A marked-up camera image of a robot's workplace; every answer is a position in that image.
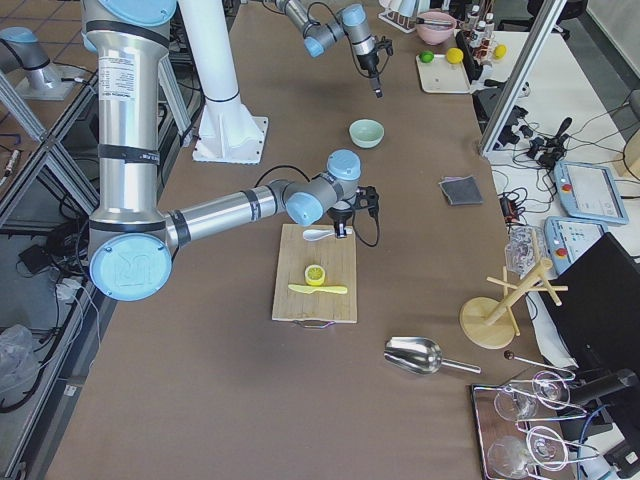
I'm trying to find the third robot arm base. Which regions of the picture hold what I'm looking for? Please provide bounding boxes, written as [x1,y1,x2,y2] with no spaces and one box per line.
[1,26,73,101]

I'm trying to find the bamboo cutting board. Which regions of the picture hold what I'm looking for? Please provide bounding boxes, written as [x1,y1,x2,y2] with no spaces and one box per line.
[272,224,357,324]

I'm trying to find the upper teach pendant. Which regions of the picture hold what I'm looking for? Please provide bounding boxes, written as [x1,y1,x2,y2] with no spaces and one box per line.
[553,160,629,225]

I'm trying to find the green lime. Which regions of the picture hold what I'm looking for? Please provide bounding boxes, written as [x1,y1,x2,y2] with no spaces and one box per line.
[419,51,434,63]

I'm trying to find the white ceramic spoon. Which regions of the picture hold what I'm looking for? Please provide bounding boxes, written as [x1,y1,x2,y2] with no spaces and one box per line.
[302,227,354,242]

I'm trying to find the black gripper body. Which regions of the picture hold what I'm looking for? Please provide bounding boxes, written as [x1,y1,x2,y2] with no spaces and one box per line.
[327,186,379,228]
[354,36,393,79]

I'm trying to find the lower wine glass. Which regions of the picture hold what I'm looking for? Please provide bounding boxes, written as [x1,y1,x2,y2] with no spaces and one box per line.
[486,426,569,479]

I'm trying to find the white pedestal column base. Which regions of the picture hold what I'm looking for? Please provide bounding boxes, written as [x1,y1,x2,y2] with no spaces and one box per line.
[179,0,268,164]

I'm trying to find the clear plastic container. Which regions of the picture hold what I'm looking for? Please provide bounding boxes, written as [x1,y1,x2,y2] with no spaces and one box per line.
[505,226,548,277]

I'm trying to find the upper wine glass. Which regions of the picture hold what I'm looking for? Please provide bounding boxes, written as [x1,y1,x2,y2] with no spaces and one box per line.
[494,370,570,421]

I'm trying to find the yellow lemon slice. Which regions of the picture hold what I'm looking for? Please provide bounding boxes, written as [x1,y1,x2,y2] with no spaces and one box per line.
[304,264,326,286]

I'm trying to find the metal scoop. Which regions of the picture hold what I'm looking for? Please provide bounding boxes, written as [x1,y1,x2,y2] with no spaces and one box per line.
[383,336,482,375]

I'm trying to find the yellow plastic knife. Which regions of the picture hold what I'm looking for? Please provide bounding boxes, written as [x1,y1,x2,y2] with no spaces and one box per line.
[287,284,348,295]

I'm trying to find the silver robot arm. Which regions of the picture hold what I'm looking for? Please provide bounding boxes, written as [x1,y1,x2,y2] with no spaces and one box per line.
[82,1,361,301]
[274,1,393,98]

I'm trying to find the black monitor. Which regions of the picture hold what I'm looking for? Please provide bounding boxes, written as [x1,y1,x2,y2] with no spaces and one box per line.
[550,233,639,372]

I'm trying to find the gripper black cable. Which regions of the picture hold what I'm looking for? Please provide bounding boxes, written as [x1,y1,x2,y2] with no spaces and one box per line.
[352,199,382,248]

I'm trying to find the aluminium frame post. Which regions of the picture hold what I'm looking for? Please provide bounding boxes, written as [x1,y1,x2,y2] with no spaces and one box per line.
[479,0,566,159]

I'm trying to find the teach pendant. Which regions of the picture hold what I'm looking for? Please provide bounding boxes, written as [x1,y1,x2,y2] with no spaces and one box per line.
[553,160,629,225]
[544,216,608,275]

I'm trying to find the wine glass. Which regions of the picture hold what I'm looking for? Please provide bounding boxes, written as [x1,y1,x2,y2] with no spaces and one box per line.
[494,370,570,421]
[486,426,569,479]

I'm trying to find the mint green bowl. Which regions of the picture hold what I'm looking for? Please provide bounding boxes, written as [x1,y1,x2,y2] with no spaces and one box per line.
[348,119,385,149]

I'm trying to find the clear plastic bag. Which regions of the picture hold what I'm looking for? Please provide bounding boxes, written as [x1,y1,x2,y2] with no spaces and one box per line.
[0,324,39,413]

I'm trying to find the wooden cup tree stand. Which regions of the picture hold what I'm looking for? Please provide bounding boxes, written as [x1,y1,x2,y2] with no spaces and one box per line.
[459,257,569,349]

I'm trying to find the pink bowl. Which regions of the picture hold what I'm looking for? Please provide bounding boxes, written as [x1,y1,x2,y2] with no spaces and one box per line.
[416,11,457,45]

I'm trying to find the yellow fruit on rack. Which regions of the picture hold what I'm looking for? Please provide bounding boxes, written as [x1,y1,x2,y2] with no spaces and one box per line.
[493,44,507,60]

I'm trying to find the lower teach pendant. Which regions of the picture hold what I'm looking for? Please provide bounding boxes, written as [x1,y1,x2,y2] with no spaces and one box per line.
[544,216,608,275]

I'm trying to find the wire glass rack tray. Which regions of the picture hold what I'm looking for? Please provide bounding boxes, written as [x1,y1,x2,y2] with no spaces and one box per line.
[470,370,599,479]

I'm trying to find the grey folded cloth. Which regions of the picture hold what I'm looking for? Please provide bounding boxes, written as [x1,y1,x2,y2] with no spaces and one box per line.
[439,176,484,206]

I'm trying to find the cream tray with bear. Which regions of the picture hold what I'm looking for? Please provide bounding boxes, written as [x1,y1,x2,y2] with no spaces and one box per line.
[415,54,471,94]

